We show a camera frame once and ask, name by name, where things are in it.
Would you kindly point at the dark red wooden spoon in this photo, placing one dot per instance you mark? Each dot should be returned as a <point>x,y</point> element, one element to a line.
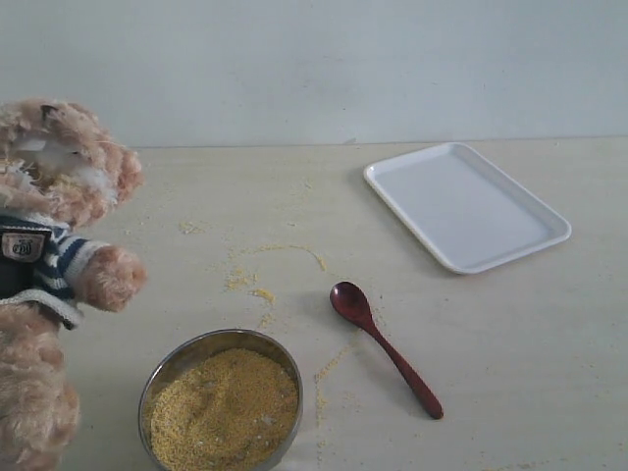
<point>352,304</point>

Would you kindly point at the beige teddy bear striped sweater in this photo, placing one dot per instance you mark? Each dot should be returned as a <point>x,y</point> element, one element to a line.
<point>61,171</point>

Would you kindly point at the white rectangular plastic tray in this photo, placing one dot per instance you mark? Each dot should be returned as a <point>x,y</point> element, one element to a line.
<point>468,213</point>

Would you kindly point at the round steel bowl of millet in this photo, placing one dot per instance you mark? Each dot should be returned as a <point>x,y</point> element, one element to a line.
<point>231,399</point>

